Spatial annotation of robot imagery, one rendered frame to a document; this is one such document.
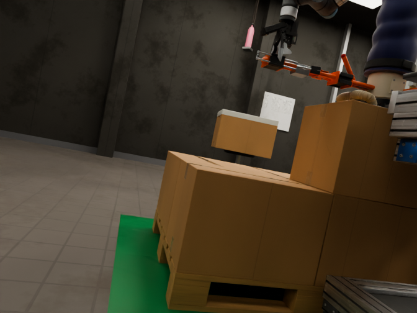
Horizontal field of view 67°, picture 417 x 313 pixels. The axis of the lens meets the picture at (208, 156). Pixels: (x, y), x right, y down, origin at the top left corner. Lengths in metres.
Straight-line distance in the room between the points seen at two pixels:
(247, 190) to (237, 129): 2.08
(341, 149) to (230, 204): 0.53
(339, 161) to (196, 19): 5.97
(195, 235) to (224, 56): 6.04
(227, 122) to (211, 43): 3.95
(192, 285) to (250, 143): 2.22
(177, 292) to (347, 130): 0.94
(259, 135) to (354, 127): 1.97
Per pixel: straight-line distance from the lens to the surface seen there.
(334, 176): 1.45
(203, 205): 1.21
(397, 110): 1.43
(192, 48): 6.94
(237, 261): 1.32
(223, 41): 7.13
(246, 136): 3.31
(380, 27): 1.86
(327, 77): 1.64
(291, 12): 1.60
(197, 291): 1.33
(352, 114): 1.46
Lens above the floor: 0.64
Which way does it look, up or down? 2 degrees down
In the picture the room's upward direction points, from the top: 12 degrees clockwise
